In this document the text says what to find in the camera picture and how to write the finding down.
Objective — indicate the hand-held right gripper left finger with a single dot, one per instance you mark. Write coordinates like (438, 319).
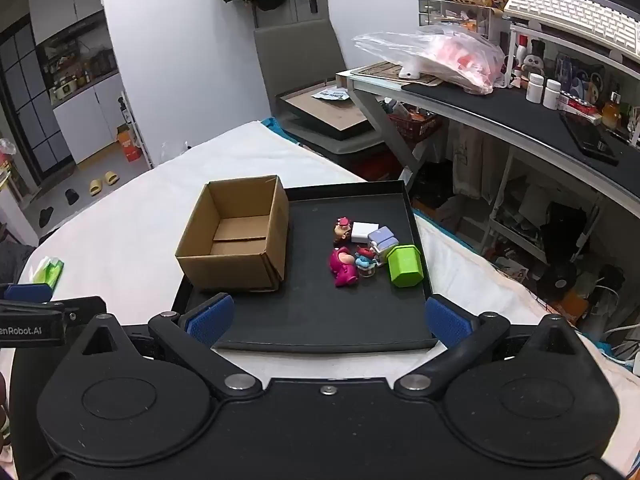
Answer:
(210, 319)

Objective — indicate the black slipper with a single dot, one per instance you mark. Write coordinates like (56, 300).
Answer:
(46, 217)
(72, 197)

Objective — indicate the orange cardboard box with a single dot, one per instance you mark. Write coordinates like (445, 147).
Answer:
(130, 147)

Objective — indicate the brown figurine with pink hat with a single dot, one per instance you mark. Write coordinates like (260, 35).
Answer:
(342, 231)

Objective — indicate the black framed glass door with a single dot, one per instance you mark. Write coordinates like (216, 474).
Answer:
(30, 125)

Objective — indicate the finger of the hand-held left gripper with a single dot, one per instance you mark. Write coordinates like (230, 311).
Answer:
(27, 292)

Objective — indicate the black tablet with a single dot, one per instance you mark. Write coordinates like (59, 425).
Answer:
(590, 140)

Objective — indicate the lavender and cream toy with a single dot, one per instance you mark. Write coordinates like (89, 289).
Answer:
(382, 240)

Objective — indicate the beige tote bag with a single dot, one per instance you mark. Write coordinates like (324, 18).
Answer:
(475, 160)

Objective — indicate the red basket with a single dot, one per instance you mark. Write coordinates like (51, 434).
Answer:
(415, 127)

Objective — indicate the white cabinet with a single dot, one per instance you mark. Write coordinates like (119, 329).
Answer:
(90, 105)

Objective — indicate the amber glass bottle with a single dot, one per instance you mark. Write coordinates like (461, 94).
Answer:
(611, 112)

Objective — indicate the brown cardboard box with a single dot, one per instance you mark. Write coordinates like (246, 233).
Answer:
(225, 271)

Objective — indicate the black bag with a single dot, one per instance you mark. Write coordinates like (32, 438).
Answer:
(565, 232)

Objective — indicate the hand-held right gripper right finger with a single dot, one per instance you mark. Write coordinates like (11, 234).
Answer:
(447, 321)

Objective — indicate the grey chair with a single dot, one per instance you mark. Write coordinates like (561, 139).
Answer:
(295, 55)

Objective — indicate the blue figurine with red hat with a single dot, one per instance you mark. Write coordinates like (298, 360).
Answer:
(365, 262)

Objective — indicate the black tray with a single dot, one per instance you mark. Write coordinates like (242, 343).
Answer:
(310, 310)

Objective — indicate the green tissue pack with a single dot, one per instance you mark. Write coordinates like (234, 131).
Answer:
(49, 272)

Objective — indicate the white keyboard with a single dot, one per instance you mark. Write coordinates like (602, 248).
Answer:
(570, 10)

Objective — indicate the white monitor riser shelf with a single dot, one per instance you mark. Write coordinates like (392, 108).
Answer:
(575, 42)

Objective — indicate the white charger cube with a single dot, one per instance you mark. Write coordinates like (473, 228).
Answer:
(364, 232)

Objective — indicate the red flat box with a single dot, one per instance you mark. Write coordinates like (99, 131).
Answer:
(580, 106)

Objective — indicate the black framed brown board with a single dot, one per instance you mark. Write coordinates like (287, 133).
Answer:
(330, 115)

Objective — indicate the yellow slipper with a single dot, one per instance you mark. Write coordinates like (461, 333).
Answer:
(95, 188)
(110, 178)

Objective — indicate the green toy bin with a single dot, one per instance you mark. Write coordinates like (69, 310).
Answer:
(405, 267)

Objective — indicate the clear drawer organizer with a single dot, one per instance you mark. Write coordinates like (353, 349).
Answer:
(450, 15)

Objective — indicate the clear plastic bag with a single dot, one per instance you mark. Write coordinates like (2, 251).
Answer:
(450, 55)

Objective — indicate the grey desk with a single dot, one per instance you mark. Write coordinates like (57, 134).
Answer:
(450, 110)

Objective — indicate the white pill bottle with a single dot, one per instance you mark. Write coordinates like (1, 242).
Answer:
(534, 89)
(551, 95)

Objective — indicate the wooden slat board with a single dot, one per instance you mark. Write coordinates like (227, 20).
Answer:
(375, 71)

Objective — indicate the panda figurine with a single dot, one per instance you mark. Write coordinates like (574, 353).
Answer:
(531, 66)

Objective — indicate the white paper packet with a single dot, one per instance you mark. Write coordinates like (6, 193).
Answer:
(331, 94)

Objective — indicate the teal cloth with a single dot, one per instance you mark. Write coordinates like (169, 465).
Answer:
(274, 125)

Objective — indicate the black desk mat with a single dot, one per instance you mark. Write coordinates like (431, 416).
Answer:
(510, 115)

